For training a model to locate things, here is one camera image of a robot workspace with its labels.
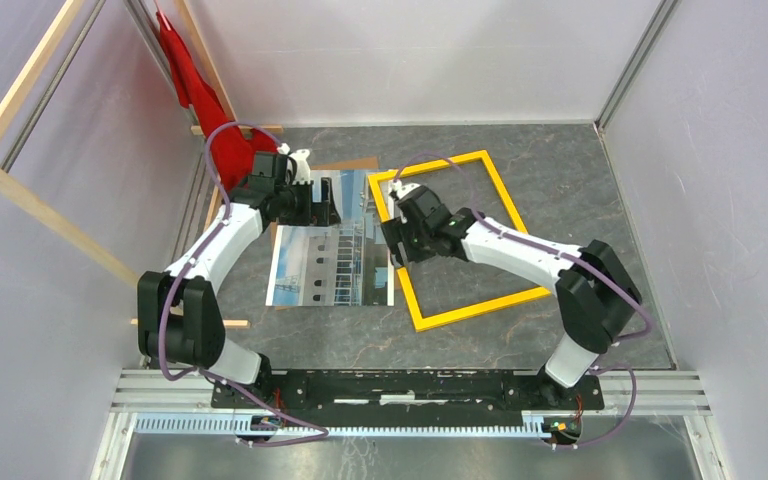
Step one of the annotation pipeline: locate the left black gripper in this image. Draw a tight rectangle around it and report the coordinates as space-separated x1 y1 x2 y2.
276 178 341 228

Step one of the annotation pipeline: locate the aluminium rail base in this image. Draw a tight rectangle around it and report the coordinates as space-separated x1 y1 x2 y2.
91 369 730 479

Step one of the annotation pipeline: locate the red cloth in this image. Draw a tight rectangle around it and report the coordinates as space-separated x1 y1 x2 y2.
156 11 277 191

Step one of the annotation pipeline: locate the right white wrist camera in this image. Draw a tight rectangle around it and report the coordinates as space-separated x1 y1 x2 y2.
387 180 421 206

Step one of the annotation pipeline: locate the building photo print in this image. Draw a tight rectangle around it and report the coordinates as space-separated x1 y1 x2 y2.
265 169 397 309

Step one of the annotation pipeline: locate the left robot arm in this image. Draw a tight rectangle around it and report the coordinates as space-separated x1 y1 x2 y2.
137 145 341 408

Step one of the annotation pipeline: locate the brown cardboard backing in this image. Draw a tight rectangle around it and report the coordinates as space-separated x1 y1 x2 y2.
267 156 399 311

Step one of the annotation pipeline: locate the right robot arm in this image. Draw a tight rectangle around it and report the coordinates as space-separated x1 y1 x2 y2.
382 182 643 408

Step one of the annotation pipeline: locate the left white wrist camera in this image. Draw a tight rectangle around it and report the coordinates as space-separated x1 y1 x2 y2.
278 144 311 185

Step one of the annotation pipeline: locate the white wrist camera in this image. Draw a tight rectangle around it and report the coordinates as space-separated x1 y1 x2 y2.
387 180 421 206
278 144 311 185

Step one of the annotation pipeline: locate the wooden rack frame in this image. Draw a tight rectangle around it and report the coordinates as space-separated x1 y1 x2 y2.
0 0 285 331

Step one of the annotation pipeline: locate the yellow picture frame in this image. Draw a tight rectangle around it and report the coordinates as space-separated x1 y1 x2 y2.
367 150 550 332

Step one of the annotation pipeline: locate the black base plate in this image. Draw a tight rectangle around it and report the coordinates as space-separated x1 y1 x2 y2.
211 369 605 431

